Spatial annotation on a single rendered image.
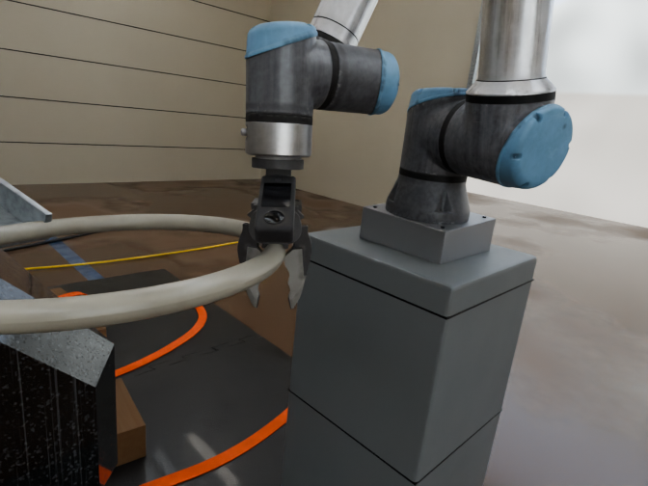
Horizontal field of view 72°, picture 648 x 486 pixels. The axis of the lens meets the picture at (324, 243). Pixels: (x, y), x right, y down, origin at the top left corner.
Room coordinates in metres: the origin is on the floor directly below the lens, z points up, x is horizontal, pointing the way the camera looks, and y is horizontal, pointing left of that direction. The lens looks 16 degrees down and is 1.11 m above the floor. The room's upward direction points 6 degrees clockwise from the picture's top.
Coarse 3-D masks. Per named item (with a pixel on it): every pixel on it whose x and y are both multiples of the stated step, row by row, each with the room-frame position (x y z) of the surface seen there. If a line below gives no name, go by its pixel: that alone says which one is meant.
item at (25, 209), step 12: (0, 180) 0.77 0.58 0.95; (0, 192) 0.77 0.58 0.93; (12, 192) 0.75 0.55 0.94; (0, 204) 0.77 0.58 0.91; (12, 204) 0.75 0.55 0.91; (24, 204) 0.74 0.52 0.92; (36, 204) 0.73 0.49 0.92; (0, 216) 0.74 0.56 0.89; (12, 216) 0.75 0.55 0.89; (24, 216) 0.74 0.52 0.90; (36, 216) 0.73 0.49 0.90; (48, 216) 0.72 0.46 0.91; (36, 240) 0.71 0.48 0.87
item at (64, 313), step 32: (32, 224) 0.70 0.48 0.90; (64, 224) 0.73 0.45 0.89; (96, 224) 0.76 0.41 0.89; (128, 224) 0.78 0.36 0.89; (160, 224) 0.79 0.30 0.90; (192, 224) 0.79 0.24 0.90; (224, 224) 0.76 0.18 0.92; (256, 256) 0.51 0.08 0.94; (160, 288) 0.39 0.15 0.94; (192, 288) 0.41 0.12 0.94; (224, 288) 0.43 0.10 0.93; (0, 320) 0.34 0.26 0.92; (32, 320) 0.34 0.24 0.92; (64, 320) 0.35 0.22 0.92; (96, 320) 0.36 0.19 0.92; (128, 320) 0.37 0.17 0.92
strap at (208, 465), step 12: (204, 312) 2.25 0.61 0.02; (192, 336) 1.98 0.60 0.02; (168, 348) 1.84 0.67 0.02; (144, 360) 1.72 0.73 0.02; (120, 372) 1.61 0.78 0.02; (276, 420) 1.41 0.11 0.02; (264, 432) 1.35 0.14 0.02; (240, 444) 1.28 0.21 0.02; (252, 444) 1.28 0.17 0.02; (216, 456) 1.21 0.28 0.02; (228, 456) 1.21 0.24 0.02; (192, 468) 1.15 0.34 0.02; (204, 468) 1.15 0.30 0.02; (156, 480) 1.09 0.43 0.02; (168, 480) 1.09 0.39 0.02; (180, 480) 1.10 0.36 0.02
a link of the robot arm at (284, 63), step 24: (264, 24) 0.59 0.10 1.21; (288, 24) 0.59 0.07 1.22; (264, 48) 0.58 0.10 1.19; (288, 48) 0.58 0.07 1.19; (312, 48) 0.61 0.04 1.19; (264, 72) 0.58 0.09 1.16; (288, 72) 0.58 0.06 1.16; (312, 72) 0.60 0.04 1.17; (264, 96) 0.58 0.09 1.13; (288, 96) 0.58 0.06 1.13; (312, 96) 0.61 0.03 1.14; (264, 120) 0.58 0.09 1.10; (288, 120) 0.58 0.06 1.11
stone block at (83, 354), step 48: (0, 288) 0.75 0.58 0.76; (48, 288) 1.11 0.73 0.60; (0, 336) 0.69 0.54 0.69; (48, 336) 0.77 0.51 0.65; (96, 336) 0.87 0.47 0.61; (0, 384) 0.68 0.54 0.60; (48, 384) 0.73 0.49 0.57; (96, 384) 0.80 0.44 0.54; (0, 432) 0.67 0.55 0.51; (48, 432) 0.73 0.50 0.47; (96, 432) 0.79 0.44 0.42; (0, 480) 0.67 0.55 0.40; (48, 480) 0.72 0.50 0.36; (96, 480) 0.79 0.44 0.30
